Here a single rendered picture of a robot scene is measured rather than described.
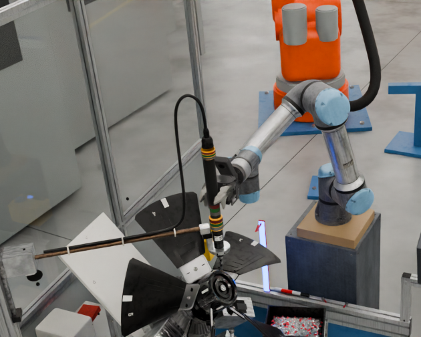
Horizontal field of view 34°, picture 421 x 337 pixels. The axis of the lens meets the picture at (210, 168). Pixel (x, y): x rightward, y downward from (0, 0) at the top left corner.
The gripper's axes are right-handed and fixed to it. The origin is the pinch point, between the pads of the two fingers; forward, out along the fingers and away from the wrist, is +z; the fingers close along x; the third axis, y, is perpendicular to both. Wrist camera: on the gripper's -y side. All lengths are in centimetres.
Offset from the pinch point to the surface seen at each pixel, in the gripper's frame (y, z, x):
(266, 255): 35.7, -23.9, -7.6
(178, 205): 9.9, -7.6, 16.0
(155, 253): 82, -68, 70
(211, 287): 25.4, 10.6, -3.4
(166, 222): 13.1, -1.2, 17.6
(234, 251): 32.3, -17.9, 1.9
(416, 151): 146, -328, -4
